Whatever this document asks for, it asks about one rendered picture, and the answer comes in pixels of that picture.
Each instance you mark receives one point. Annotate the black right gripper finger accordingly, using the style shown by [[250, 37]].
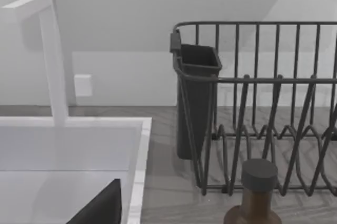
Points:
[[105, 205]]

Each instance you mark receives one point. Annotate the white sink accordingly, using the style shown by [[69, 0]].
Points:
[[79, 153]]

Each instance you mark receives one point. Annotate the dark grey utensil cup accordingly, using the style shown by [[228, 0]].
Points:
[[193, 102]]

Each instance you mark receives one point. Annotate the brown bottle with grey cap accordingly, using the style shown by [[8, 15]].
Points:
[[256, 195]]

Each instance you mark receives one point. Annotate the white tall tap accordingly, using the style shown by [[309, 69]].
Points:
[[51, 58]]

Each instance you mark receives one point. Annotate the white wall socket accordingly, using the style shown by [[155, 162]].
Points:
[[83, 85]]

